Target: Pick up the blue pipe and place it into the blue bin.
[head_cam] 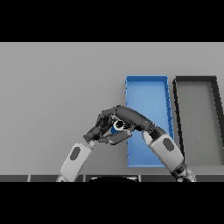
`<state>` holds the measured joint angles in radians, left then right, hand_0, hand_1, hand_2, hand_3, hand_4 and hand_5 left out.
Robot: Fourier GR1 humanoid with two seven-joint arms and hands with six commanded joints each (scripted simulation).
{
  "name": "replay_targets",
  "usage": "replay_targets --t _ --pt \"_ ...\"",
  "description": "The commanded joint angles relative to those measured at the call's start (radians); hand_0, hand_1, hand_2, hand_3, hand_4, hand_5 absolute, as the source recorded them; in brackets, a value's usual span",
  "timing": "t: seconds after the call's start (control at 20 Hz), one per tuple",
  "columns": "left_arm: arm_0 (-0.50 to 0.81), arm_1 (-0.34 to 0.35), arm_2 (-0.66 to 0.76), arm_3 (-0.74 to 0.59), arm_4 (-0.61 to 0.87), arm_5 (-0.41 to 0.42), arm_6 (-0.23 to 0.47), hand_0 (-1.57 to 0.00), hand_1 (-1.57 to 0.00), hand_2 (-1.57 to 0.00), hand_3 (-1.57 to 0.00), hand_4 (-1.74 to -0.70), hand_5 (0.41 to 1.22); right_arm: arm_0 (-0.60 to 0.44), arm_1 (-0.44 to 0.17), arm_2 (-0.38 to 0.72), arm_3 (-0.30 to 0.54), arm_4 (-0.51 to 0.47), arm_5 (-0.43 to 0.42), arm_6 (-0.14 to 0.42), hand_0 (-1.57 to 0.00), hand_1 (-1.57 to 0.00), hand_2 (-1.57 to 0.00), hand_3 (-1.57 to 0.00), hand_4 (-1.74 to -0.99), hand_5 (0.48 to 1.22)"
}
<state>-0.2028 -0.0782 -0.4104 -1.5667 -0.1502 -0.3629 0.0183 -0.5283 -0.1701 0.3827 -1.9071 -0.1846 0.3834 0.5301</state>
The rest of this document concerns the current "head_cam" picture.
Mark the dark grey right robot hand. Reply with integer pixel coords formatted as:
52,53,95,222
98,105,166,146

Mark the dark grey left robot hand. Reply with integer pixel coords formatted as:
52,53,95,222
82,113,116,144

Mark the blue pipe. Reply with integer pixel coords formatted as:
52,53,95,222
110,118,126,135

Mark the blue bin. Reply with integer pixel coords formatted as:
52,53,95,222
125,74,175,168

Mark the dark grey bin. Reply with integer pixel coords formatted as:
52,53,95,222
172,75,224,167

